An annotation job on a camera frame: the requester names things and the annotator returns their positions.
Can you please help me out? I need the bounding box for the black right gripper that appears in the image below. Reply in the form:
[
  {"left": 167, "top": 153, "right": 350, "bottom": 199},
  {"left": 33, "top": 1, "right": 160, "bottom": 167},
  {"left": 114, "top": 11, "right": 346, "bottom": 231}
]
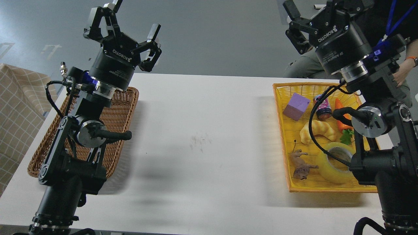
[{"left": 283, "top": 0, "right": 372, "bottom": 74}]

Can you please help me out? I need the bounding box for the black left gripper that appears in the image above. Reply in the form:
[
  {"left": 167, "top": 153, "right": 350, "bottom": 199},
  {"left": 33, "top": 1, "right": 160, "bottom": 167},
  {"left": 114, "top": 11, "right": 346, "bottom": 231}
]
[{"left": 83, "top": 0, "right": 162, "bottom": 91}]

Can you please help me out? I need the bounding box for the yellow tape roll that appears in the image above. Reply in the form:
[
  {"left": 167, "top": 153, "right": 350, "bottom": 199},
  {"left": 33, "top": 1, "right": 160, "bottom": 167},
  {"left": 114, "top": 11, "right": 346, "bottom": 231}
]
[{"left": 315, "top": 142, "right": 355, "bottom": 184}]

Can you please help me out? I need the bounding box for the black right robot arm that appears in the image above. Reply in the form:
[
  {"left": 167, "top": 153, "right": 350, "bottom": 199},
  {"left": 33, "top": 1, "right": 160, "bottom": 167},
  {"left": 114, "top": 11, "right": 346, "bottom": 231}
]
[{"left": 283, "top": 0, "right": 417, "bottom": 235}]

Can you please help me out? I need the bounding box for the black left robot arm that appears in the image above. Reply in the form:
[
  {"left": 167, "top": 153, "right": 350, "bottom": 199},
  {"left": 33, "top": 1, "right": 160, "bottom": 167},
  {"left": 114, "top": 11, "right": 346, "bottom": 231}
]
[{"left": 28, "top": 0, "right": 162, "bottom": 235}]

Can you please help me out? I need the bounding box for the brown wicker basket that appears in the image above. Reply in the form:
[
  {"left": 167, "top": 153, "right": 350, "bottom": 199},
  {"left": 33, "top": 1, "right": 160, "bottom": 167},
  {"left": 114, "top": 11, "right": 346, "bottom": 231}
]
[{"left": 27, "top": 87, "right": 140, "bottom": 178}]

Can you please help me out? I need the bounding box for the purple foam cube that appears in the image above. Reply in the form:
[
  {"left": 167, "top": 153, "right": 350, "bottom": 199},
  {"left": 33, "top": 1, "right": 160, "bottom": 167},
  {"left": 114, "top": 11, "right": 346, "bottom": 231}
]
[{"left": 282, "top": 93, "right": 311, "bottom": 121}]

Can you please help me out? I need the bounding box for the small purple can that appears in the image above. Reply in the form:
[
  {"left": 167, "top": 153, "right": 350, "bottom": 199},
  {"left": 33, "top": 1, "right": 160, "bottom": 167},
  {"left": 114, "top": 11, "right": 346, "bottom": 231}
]
[{"left": 315, "top": 98, "right": 332, "bottom": 121}]

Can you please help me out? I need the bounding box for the yellow plastic basket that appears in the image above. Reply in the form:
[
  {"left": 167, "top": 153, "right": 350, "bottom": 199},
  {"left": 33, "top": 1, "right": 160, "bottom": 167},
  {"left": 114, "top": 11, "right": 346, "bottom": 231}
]
[{"left": 273, "top": 82, "right": 377, "bottom": 193}]

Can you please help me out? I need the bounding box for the toy croissant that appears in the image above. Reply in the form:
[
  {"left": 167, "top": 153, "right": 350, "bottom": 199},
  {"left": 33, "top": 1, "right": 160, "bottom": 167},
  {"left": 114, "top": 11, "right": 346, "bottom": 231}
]
[{"left": 299, "top": 120, "right": 336, "bottom": 145}]

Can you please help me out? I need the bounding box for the orange toy carrot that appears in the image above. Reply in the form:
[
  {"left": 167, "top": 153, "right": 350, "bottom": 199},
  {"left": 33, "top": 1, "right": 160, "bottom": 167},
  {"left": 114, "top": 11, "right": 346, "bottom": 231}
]
[{"left": 335, "top": 98, "right": 355, "bottom": 146}]

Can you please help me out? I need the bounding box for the brown toy lion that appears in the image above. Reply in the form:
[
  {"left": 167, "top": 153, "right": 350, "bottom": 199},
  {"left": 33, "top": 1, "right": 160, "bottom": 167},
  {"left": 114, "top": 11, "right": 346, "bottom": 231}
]
[{"left": 289, "top": 140, "right": 319, "bottom": 180}]

